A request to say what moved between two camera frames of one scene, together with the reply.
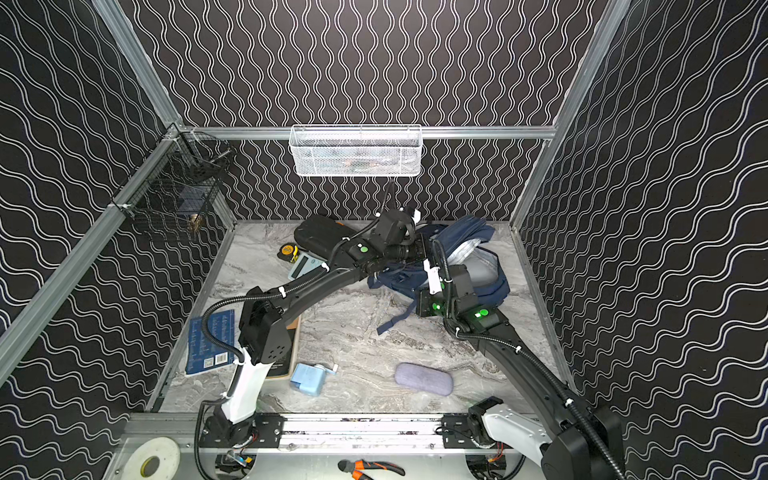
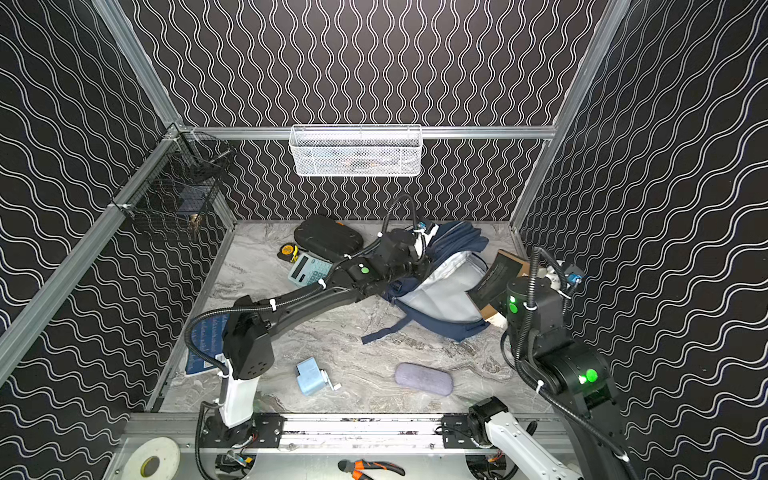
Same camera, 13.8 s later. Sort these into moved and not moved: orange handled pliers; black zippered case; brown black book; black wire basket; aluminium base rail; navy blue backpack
Moved: navy blue backpack; brown black book
Not moved: orange handled pliers; aluminium base rail; black zippered case; black wire basket
